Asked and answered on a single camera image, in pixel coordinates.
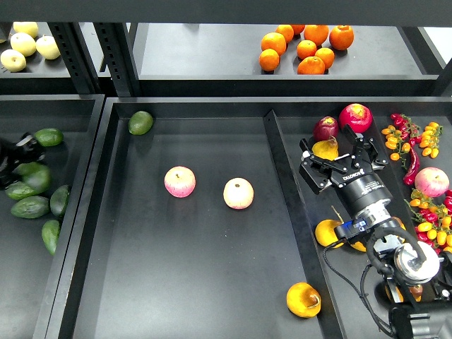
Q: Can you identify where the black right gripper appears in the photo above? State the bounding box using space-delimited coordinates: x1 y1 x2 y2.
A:
299 124 393 215

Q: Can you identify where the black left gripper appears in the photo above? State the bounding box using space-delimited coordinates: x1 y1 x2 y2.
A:
1 132 45 187

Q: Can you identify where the green avocado tray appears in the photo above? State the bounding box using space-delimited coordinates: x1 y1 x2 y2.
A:
15 162 52 194

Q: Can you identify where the yellow pear tray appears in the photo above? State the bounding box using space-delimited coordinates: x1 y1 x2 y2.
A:
286 282 321 319

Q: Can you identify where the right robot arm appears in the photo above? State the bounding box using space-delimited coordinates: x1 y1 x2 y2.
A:
299 126 451 338

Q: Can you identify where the yellow pear under arm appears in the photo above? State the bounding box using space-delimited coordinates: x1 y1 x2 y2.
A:
384 284 423 302

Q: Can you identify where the yellow pear upper right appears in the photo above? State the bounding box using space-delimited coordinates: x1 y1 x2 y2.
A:
311 136 339 160

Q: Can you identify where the green avocado upper left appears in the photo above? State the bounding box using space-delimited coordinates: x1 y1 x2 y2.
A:
34 128 64 147

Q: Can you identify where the dark green avocado upright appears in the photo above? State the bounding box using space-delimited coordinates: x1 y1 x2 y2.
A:
49 185 71 218

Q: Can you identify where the dark green avocado middle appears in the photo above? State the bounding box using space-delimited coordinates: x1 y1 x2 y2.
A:
11 196 50 219

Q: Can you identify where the yellow pear left lower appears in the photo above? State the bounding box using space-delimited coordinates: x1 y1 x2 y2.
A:
314 219 342 247

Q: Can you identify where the green avocado lower left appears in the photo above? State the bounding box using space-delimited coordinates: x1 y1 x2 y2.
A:
41 220 61 256

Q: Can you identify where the yellow pear right lower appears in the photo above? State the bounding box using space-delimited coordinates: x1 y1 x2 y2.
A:
350 216 406 252

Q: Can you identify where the pale yellow pear front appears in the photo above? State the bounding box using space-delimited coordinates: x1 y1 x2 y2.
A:
1 49 26 73

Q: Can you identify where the pale yellow pear right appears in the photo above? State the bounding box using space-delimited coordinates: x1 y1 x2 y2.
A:
36 35 61 60

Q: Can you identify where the green avocado tray corner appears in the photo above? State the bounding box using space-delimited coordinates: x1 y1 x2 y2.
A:
129 111 154 136

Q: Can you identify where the pale yellow pear back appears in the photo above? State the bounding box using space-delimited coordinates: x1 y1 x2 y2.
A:
13 21 39 39

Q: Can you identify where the dark red apple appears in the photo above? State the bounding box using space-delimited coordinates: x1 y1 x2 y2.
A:
313 116 339 141

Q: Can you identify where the bright red apple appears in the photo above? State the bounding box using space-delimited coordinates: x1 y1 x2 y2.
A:
338 103 373 133

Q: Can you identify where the upper cherry tomato bunch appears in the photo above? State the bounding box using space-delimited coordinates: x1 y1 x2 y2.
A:
381 113 443 169

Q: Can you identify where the cherry tomato bunch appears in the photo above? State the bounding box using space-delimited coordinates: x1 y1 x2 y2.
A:
405 189 451 254
381 113 443 169

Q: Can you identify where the red chili pepper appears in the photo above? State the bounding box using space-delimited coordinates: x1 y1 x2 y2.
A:
403 148 420 186

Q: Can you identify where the pink apple right tray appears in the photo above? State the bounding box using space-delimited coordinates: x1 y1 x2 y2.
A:
415 167 449 198

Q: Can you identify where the orange front centre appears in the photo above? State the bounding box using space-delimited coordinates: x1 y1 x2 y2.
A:
297 56 326 75

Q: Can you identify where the orange right of centre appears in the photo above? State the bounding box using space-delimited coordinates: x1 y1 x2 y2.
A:
314 47 335 70

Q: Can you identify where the pale pink apple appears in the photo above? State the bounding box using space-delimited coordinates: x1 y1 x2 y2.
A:
223 177 254 210

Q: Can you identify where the lower cherry tomato bunch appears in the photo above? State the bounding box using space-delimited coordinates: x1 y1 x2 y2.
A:
405 189 451 254

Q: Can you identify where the orange front left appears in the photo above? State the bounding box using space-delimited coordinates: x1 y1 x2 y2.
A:
258 49 280 72

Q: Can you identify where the orange far right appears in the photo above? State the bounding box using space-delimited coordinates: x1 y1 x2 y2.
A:
329 25 355 51

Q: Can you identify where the orange back centre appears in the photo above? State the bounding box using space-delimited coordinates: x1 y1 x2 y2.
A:
304 25 329 46

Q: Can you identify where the black left tray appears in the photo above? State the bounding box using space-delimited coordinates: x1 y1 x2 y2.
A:
1 95 105 338

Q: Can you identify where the black tray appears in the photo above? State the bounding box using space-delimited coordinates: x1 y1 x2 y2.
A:
1 95 105 338
44 96 452 339

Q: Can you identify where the orange upper left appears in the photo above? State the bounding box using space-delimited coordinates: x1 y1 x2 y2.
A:
261 32 287 56

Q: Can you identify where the orange back hidden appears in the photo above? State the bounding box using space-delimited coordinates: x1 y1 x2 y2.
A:
291 25 305 35

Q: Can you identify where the pink red apple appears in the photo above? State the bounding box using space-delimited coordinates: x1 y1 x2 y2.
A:
164 166 196 198

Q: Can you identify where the black centre tray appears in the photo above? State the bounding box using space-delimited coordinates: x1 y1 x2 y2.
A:
44 96 452 339

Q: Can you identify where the black tray divider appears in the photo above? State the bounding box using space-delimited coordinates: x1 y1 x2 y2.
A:
263 109 346 338

